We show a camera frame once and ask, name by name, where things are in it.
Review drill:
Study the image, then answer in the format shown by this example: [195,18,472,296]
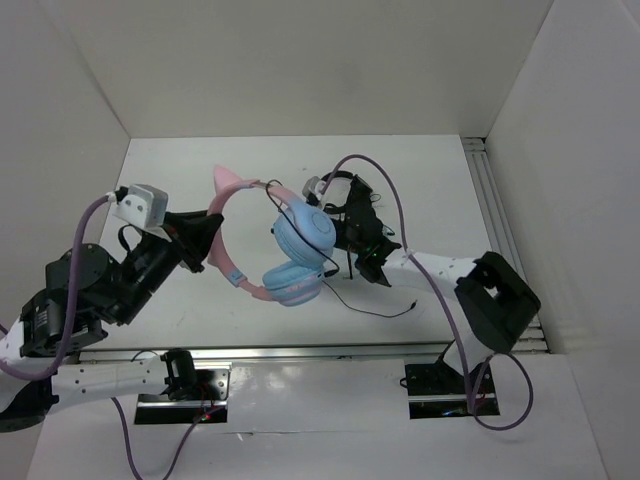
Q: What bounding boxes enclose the black on-ear headphones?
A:
[322,170,381,215]

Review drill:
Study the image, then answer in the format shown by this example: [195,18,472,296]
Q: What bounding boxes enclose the thin black headphone cable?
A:
[264,179,419,319]

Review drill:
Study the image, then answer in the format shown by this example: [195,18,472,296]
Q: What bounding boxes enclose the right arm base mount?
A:
[399,362,500,420]

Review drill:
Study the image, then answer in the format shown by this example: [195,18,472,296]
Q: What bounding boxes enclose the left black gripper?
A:
[112,208,226,324]

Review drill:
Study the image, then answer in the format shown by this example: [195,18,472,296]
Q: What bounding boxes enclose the aluminium side rail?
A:
[461,138,550,354]

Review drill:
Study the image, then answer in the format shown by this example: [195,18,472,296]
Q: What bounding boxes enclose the pink blue cat-ear headphones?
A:
[207,166,336,307]

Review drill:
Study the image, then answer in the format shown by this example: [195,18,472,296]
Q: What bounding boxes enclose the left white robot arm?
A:
[1,211,224,432]

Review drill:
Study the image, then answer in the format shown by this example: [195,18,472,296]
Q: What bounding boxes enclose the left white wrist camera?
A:
[114,184,168,233]

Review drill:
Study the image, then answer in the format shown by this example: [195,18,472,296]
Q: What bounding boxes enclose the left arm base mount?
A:
[134,349,231,425]

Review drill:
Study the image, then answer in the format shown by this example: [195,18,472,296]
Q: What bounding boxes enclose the aluminium front rail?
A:
[79,340,451,369]

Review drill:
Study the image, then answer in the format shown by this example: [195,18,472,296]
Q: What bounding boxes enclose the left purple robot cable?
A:
[0,192,226,480]

